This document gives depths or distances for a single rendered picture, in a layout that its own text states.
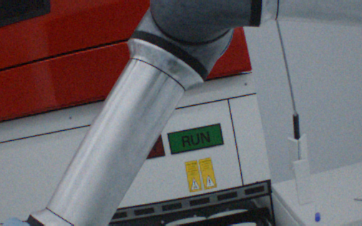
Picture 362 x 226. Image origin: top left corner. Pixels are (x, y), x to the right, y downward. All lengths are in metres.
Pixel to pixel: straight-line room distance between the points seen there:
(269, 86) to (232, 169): 1.51
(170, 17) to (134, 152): 0.18
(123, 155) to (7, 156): 0.88
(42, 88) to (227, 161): 0.45
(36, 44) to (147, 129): 0.81
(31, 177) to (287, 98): 1.69
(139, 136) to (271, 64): 2.33
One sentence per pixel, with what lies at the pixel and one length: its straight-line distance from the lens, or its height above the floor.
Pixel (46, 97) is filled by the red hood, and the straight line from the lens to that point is 1.88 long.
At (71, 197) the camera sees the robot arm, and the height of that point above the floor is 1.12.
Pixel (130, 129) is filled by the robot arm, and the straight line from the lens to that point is 1.10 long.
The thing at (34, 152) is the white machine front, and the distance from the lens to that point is 1.94.
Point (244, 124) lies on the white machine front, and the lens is 1.92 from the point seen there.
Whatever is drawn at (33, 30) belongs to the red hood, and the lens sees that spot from 1.88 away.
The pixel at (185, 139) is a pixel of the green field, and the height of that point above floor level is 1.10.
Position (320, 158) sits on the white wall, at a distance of 3.47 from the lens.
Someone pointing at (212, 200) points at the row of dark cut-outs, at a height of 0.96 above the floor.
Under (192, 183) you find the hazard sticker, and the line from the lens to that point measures 1.92.
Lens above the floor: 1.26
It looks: 3 degrees down
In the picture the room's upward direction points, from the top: 11 degrees counter-clockwise
